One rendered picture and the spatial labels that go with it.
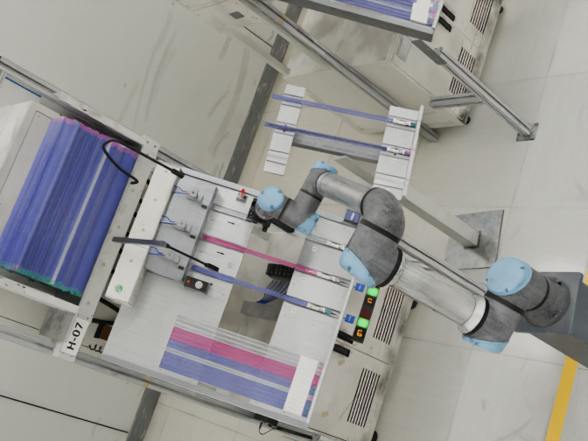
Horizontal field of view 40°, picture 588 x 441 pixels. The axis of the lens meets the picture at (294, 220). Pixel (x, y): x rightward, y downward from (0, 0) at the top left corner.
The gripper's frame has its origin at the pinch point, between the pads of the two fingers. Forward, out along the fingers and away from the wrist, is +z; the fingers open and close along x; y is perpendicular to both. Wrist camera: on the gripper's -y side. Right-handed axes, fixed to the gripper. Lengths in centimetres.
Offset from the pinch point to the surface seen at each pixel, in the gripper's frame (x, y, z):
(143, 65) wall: -94, 88, 149
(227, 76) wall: -116, 47, 178
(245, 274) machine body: 9, 0, 60
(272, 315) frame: 24.8, -13.9, 31.9
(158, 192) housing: 2.6, 37.7, -1.3
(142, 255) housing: 24.8, 35.1, -1.6
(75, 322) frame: 52, 47, -3
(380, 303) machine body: 4, -54, 48
